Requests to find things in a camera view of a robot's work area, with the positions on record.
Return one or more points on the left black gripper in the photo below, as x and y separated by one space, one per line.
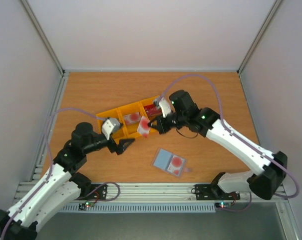
120 149

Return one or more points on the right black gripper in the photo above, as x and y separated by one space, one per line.
164 123

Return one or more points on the white pink-circle card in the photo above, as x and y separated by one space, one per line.
143 127

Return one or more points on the pink leather card holder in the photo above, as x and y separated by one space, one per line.
161 161

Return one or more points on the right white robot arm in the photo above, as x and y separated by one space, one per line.
266 169

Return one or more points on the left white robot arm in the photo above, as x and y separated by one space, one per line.
62 183

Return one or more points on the red card stack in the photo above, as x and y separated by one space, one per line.
152 110

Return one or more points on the pink circle card stack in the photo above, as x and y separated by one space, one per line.
132 118

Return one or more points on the yellow three-compartment bin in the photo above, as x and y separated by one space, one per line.
127 131

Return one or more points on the left small circuit board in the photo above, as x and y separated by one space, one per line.
86 205

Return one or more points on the small circuit board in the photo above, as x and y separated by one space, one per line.
86 205
223 205

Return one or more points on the right small circuit board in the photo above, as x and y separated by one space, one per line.
223 205

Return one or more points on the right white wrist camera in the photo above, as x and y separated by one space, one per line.
162 104

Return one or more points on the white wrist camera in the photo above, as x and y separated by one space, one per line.
110 126
162 104

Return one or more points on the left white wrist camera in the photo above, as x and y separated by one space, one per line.
110 126

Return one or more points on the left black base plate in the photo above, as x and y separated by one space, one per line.
96 191

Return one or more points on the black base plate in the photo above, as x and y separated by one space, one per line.
205 192
96 191

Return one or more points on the aluminium front rail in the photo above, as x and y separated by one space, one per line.
144 193

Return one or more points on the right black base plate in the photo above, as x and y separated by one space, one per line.
205 192

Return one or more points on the grey slotted cable duct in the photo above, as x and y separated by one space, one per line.
125 208

